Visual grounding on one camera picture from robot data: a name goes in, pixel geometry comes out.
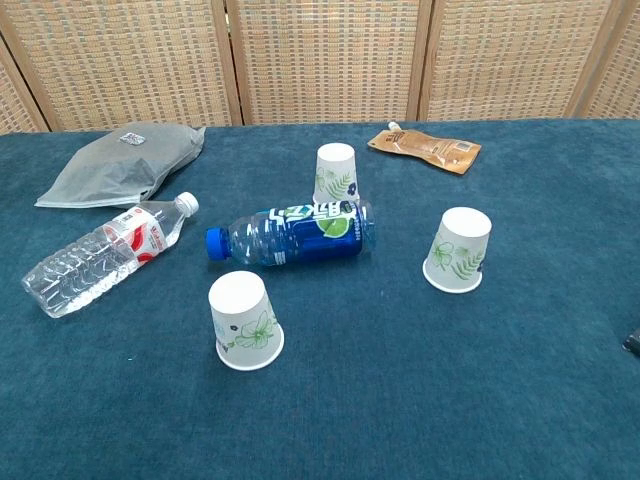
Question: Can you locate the white paper cup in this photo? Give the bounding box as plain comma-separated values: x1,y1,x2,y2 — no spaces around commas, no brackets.
422,206,494,294
312,142,361,205

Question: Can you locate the white floral cup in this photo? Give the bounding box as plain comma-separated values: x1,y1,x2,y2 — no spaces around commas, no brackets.
208,270,286,372

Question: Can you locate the blue plastic drink bottle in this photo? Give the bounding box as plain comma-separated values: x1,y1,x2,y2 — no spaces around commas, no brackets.
205,198,376,267

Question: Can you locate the brown spouted drink pouch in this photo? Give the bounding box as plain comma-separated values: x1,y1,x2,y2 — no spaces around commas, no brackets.
367,121,483,176

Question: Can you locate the blue table cloth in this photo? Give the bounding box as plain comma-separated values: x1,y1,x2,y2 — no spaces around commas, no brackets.
0,118,640,480

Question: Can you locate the woven wooden folding screen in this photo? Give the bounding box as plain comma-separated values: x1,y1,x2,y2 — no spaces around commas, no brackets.
0,0,640,134

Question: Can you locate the grey plastic bag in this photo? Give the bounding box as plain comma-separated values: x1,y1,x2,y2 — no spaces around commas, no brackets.
34,121,207,210

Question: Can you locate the clear water bottle, red label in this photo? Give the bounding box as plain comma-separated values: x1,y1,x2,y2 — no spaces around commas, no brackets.
21,191,200,320

